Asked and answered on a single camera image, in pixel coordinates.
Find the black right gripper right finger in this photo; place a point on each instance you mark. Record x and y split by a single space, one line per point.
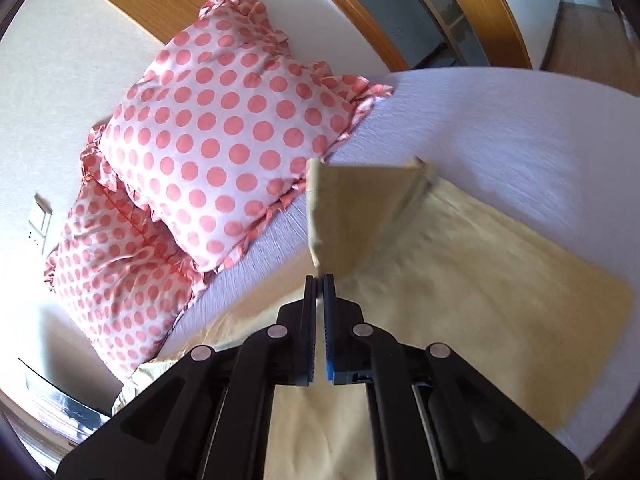
432 415

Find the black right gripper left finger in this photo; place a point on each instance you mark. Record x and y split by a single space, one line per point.
208 416

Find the beige khaki pants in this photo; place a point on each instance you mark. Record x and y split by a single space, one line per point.
428 263

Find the black flat screen television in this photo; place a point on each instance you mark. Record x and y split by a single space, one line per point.
58 411

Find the pink polka dot pillow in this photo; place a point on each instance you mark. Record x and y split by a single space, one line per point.
215 136
121 276

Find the lavender bed sheet mattress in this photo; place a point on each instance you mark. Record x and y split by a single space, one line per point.
557 153

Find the wooden cabinet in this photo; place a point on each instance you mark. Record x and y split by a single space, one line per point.
593 44

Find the white wall outlet plate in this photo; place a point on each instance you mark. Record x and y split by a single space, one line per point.
38 223

